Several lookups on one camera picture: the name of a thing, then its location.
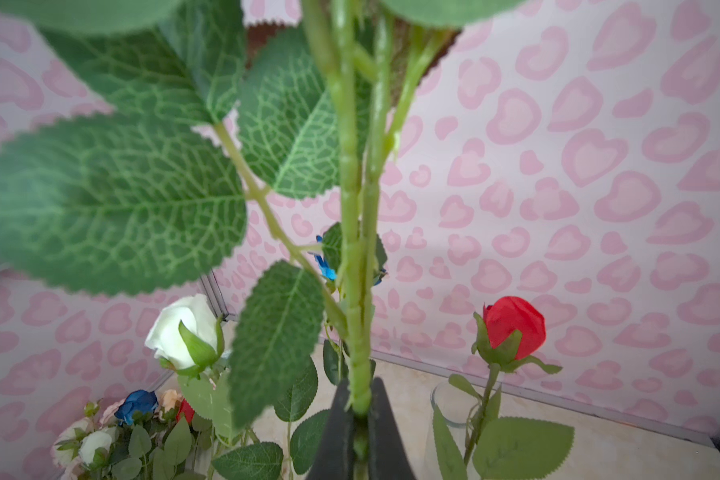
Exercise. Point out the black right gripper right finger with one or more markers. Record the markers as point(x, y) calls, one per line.
point(387, 459)

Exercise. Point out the clear glass vase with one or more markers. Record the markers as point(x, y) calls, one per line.
point(456, 406)

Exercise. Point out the blue rose stem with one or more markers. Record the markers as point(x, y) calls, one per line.
point(336, 359)

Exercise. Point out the white rose stem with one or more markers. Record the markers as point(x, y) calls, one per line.
point(187, 339)

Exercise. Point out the pale pink white flower bunch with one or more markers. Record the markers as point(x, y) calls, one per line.
point(83, 449)

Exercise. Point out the red rose stem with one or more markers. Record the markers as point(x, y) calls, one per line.
point(508, 334)

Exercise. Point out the aluminium frame profile left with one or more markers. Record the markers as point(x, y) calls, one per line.
point(209, 286)

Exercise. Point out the pink rose spray stem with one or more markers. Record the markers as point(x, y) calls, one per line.
point(208, 115)

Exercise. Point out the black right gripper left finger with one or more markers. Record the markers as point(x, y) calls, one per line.
point(334, 459)

